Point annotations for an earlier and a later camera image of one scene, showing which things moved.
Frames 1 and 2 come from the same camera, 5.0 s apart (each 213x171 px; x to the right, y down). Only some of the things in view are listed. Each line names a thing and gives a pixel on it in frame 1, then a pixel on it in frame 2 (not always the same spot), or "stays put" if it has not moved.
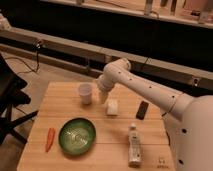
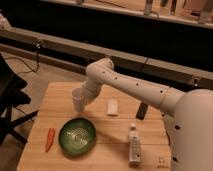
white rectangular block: [112, 107] stays put
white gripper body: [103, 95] -> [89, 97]
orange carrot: [51, 132] stays put
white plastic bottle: [134, 146] stays put
